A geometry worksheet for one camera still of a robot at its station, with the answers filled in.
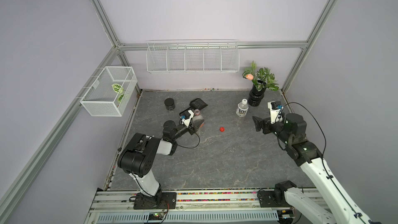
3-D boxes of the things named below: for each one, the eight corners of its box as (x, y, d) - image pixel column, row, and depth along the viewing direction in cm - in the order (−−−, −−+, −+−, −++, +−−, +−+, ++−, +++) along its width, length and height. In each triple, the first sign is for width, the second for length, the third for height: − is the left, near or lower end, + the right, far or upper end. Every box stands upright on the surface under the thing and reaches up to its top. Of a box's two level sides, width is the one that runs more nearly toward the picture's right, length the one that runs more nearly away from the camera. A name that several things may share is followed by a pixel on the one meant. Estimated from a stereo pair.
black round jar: (164, 110, 112) (163, 106, 108) (166, 101, 117) (165, 97, 113) (174, 110, 112) (173, 106, 108) (176, 101, 117) (175, 97, 113)
